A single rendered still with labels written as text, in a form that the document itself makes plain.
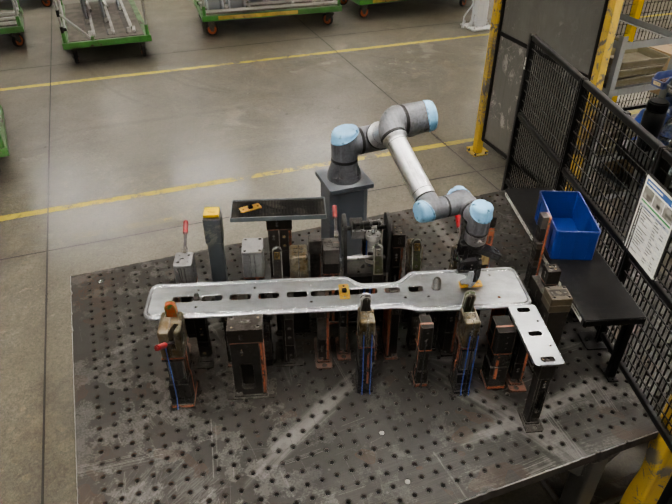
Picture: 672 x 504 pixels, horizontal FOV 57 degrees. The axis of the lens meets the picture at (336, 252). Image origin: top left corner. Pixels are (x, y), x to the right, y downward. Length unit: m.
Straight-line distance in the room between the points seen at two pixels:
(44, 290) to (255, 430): 2.33
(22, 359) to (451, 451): 2.46
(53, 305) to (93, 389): 1.68
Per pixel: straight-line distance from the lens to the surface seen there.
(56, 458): 3.24
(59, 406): 3.46
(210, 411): 2.28
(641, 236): 2.35
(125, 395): 2.41
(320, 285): 2.27
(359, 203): 2.74
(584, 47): 4.41
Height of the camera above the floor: 2.42
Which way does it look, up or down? 36 degrees down
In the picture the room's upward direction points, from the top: straight up
